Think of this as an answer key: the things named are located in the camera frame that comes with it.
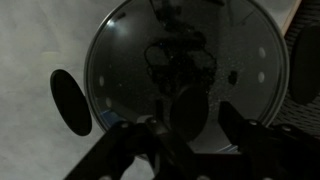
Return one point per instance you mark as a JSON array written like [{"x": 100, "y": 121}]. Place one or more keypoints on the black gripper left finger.
[{"x": 133, "y": 153}]

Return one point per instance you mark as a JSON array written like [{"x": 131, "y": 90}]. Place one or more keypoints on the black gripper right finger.
[{"x": 276, "y": 153}]

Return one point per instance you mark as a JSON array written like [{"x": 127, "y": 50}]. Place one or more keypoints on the glass lid with black knob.
[{"x": 126, "y": 60}]

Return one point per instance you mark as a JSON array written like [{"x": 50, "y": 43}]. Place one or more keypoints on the black cooking pot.
[{"x": 70, "y": 103}]

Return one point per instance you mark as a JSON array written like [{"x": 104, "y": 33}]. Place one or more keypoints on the dark grey patterned sofa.
[{"x": 311, "y": 10}]

